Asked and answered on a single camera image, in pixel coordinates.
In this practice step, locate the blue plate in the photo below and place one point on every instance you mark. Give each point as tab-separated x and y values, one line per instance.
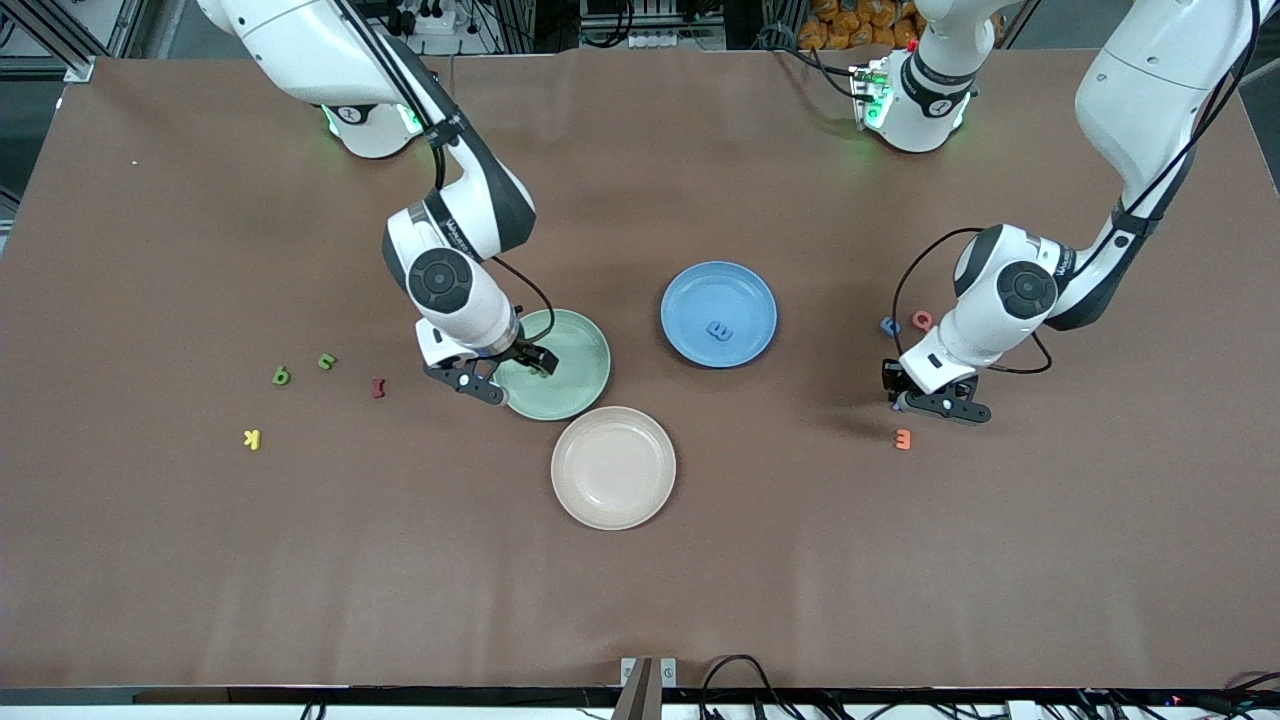
718	295

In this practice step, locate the pale beige plate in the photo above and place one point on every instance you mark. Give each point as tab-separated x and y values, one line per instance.
613	468

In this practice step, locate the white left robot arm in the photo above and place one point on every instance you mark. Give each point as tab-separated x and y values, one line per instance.
1000	300

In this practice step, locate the long white power strip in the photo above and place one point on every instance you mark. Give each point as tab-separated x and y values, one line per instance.
660	40

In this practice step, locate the blue letter g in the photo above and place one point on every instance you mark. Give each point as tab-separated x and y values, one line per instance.
886	327

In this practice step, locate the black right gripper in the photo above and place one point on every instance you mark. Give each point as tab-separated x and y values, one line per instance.
523	352

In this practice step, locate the red letter Q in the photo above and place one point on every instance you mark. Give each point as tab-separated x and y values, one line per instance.
914	321

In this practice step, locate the grey metal mount bracket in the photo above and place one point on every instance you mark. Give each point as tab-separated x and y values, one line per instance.
648	680

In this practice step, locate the brown table cover sheet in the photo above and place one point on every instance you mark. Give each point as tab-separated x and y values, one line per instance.
640	600

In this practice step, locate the orange packets pile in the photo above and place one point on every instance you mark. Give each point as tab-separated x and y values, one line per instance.
850	25

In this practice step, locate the green letter q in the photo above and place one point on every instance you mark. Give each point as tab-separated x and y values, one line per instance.
287	377

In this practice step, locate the white power strip with plugs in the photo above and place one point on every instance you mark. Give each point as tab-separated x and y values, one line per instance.
440	22

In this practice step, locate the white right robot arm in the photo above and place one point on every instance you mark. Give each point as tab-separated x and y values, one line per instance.
450	290

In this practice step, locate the light green plate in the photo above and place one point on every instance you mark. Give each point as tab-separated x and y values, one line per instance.
580	380

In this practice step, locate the aluminium frame strut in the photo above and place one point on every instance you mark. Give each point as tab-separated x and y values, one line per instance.
80	68

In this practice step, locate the blue letter E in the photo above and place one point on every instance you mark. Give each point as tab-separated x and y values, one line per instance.
720	329

